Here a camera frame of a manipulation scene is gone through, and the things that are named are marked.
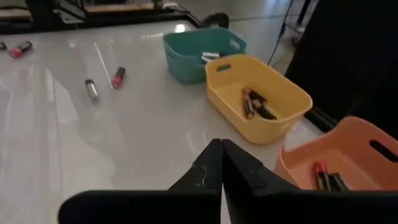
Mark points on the teal plastic bin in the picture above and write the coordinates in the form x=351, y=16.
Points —
x=186, y=68

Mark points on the silver AA battery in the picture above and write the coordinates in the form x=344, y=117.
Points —
x=212, y=53
x=209, y=59
x=91, y=88

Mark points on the orange plastic bin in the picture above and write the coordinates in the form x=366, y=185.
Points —
x=348, y=137

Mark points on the thin white strip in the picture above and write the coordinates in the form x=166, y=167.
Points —
x=104, y=67

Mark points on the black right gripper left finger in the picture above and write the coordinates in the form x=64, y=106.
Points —
x=186, y=207

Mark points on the yellow plastic bin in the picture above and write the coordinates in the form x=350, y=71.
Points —
x=264, y=133

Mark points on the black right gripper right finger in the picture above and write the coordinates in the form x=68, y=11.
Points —
x=280, y=207

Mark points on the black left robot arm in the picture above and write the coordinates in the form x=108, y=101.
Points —
x=38, y=15

